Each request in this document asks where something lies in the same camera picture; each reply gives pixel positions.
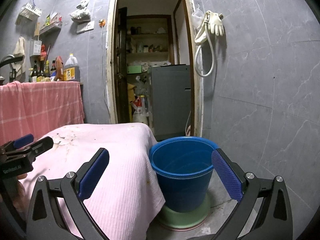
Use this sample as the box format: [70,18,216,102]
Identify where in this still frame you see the white wall basket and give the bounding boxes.
[19,2,42,18]

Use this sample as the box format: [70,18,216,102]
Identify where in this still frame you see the white wall socket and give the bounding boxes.
[76,20,95,34]

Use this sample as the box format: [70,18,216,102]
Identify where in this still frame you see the clear plastic wall bag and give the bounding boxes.
[191,4,204,25]

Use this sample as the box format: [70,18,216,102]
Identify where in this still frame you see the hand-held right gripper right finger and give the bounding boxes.
[211,149,293,240]

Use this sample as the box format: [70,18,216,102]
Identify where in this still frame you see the person's left hand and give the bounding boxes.
[14,174,27,199]

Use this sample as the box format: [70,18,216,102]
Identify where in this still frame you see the pile of clear plastic bags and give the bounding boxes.
[135,75,152,98]

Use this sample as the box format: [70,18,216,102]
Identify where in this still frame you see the wooden door frame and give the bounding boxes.
[105,0,204,137]

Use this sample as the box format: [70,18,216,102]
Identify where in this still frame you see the pink checked cloth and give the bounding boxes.
[0,81,85,144]

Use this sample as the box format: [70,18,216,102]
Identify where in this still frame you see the grey wall shelf rack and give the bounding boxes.
[39,21,63,36]

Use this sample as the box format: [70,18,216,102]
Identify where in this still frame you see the light pink ribbed cloth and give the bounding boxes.
[15,122,167,240]

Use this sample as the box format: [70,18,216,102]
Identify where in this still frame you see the wooden storage shelf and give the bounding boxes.
[126,15,174,63]

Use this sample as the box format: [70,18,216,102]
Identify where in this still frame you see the large cooking oil bottle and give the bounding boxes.
[64,53,80,82]

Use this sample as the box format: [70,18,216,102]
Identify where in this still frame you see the red white seasoning packet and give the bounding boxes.
[50,12,63,24]

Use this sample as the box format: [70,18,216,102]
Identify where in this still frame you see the black handled pan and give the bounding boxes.
[0,56,24,68]

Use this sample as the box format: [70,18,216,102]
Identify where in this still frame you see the grey utensil holder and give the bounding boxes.
[29,39,42,56]

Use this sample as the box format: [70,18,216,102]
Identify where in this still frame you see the grey cabinet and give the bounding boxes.
[150,64,192,140]

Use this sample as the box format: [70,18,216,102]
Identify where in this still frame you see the blue plastic bucket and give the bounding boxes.
[149,137,219,213]

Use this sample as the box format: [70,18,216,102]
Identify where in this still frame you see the hanging clear plastic bag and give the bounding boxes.
[70,0,91,22]

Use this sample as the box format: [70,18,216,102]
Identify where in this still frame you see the white torn scraps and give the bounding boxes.
[51,132,78,147]

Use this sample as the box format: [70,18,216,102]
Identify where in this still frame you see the beige hanging cloth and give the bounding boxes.
[12,37,26,77]

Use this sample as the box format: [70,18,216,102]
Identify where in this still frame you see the dark wooden door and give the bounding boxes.
[114,7,131,124]

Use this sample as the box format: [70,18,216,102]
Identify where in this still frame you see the red white sack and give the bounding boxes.
[132,97,150,125]

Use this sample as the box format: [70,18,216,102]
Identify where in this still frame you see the white rubber gloves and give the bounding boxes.
[208,11,225,36]

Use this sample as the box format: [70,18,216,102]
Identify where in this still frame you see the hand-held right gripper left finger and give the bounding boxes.
[26,148,110,240]

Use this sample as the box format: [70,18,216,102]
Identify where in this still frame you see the white coiled hose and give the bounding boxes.
[194,12,215,77]

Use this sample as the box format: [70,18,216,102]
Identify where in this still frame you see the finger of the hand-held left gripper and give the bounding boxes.
[0,134,34,154]
[24,136,54,165]

